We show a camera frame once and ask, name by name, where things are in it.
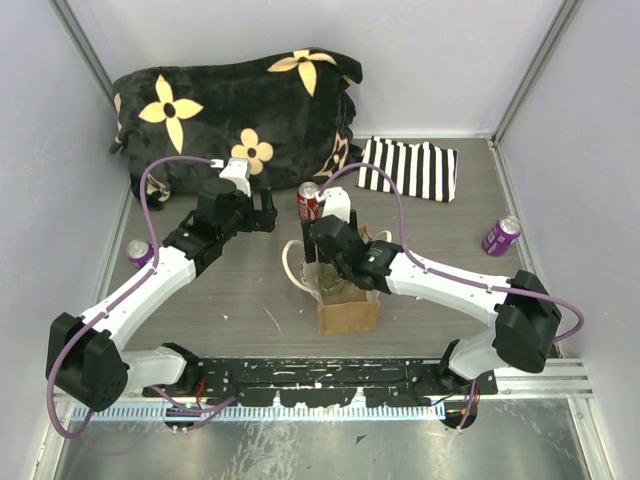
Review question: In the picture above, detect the red soda can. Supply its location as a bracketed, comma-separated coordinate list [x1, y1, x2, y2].
[297, 181, 322, 222]

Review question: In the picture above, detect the burlap canvas tote bag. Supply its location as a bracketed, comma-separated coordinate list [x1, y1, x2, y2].
[281, 239, 381, 334]

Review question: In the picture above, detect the purple can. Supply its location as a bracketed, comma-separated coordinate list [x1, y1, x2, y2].
[482, 215, 522, 257]
[126, 239, 154, 268]

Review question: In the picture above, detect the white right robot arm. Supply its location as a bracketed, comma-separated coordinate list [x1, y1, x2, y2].
[303, 215, 561, 394]

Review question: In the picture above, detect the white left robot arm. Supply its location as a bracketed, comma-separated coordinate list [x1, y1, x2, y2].
[45, 178, 277, 412]

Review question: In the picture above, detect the black white striped cloth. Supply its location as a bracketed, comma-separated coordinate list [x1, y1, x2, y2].
[362, 137, 459, 203]

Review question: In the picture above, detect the black floral plush blanket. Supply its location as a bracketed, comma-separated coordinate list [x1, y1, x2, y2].
[109, 48, 363, 209]

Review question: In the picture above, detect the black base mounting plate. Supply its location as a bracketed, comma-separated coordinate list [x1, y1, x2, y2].
[142, 355, 499, 409]

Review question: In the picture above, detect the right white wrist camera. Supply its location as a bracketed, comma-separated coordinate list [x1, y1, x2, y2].
[318, 187, 351, 222]

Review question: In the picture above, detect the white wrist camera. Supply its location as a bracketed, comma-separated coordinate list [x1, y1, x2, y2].
[219, 158, 252, 197]
[318, 187, 351, 222]

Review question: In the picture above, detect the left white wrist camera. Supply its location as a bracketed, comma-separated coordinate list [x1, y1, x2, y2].
[219, 158, 252, 197]

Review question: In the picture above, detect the white slotted cable duct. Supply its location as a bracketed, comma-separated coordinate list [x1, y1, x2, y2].
[91, 402, 446, 422]

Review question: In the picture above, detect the aluminium rail frame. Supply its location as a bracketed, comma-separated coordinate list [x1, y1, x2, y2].
[48, 357, 594, 403]

